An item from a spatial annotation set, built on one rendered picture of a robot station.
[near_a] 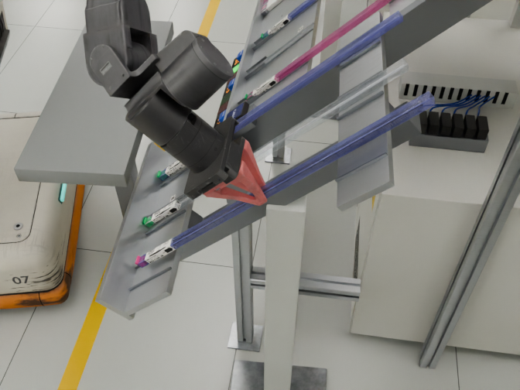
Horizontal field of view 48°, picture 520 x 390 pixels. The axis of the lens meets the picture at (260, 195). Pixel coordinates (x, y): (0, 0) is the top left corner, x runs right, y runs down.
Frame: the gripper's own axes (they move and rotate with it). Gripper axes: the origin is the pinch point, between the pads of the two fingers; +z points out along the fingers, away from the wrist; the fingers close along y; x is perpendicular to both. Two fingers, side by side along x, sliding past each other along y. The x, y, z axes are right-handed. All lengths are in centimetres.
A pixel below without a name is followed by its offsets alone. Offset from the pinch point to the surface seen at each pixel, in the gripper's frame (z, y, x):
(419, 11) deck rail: 7.1, 30.7, -21.7
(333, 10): 43, 136, 27
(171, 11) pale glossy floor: 20, 198, 109
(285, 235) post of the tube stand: 14.3, 7.2, 9.2
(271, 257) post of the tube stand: 17.1, 7.3, 15.1
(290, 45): 8, 52, 7
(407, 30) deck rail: 8.7, 30.8, -18.5
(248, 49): 7, 62, 20
